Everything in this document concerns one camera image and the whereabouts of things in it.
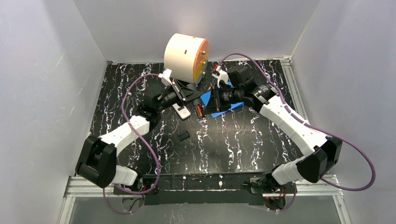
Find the black battery cover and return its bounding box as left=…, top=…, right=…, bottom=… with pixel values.
left=177, top=130, right=190, bottom=141

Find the black remote control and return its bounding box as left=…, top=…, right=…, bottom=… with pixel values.
left=192, top=97, right=205, bottom=119

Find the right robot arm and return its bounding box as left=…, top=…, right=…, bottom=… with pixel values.
left=203, top=66, right=342, bottom=189

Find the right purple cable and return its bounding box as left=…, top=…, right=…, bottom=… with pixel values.
left=216, top=53, right=376, bottom=212

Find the white remote control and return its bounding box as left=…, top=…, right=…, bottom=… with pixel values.
left=172, top=104, right=191, bottom=120

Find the aluminium frame rail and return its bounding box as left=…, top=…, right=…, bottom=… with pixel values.
left=280, top=57, right=352, bottom=224

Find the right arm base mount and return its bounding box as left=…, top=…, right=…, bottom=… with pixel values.
left=247, top=177, right=273, bottom=194

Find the blue foam pad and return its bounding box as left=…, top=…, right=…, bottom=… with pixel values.
left=201, top=82, right=244, bottom=118

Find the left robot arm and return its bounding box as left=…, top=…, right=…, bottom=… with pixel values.
left=75, top=80, right=203, bottom=188

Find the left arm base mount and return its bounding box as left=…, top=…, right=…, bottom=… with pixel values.
left=113, top=176, right=159, bottom=195

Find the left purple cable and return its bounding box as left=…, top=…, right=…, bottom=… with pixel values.
left=102, top=73, right=162, bottom=215

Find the white cylinder orange face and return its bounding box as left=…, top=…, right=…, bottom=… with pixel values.
left=164, top=33, right=209, bottom=84

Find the purple cable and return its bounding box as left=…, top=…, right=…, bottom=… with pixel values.
left=216, top=53, right=376, bottom=212
left=102, top=73, right=162, bottom=215

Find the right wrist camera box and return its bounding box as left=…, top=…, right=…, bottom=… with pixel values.
left=212, top=65, right=229, bottom=88

